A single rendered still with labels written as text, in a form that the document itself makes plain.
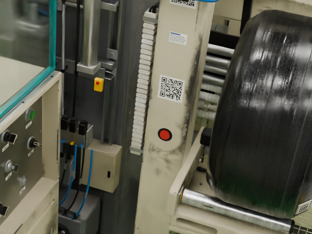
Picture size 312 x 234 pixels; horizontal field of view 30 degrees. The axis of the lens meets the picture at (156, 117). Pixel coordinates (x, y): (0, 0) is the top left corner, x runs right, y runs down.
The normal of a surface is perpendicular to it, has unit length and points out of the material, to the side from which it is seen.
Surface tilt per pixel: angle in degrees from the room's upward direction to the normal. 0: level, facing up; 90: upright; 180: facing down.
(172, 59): 90
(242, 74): 48
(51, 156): 90
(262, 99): 55
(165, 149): 90
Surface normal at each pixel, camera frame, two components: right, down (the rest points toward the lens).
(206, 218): 0.11, -0.84
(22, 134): 0.94, 0.25
